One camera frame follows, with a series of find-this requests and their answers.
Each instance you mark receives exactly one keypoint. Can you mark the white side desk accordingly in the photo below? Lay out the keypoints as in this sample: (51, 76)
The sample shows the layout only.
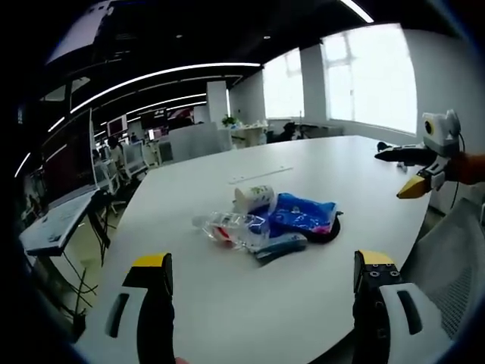
(57, 223)

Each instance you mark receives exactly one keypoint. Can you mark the clear plastic bottle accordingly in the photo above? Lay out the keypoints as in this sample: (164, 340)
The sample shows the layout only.
(227, 227)

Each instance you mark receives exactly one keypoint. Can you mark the large blue plastic packet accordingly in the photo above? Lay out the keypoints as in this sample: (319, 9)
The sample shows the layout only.
(303, 212)

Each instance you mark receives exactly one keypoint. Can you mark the grey desk partition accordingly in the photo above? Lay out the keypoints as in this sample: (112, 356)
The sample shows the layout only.
(199, 142)

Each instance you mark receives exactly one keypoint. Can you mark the person's left hand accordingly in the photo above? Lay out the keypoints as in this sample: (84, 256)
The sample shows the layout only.
(185, 360)

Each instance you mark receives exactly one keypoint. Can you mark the small blue tissue pack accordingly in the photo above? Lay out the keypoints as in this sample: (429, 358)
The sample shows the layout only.
(280, 244)

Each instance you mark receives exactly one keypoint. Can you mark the white printed paper cup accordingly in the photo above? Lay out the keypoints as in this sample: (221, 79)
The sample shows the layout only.
(255, 195)

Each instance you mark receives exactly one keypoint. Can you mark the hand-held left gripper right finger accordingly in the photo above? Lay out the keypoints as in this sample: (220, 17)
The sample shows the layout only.
(382, 303)

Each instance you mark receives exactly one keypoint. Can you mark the grey mesh office chair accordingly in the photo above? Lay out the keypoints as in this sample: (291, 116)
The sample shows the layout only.
(451, 265)

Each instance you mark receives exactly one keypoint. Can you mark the white office chair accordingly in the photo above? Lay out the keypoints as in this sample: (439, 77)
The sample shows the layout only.
(134, 159)

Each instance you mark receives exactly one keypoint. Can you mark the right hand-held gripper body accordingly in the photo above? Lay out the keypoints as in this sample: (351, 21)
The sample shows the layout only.
(441, 132)

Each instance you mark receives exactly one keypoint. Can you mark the white table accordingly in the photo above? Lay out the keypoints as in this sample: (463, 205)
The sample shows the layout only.
(212, 303)

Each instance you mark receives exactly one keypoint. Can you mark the green potted plant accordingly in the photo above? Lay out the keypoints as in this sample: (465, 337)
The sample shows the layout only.
(228, 120)

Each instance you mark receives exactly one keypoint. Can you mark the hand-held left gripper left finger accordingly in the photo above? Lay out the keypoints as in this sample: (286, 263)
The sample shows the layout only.
(151, 303)

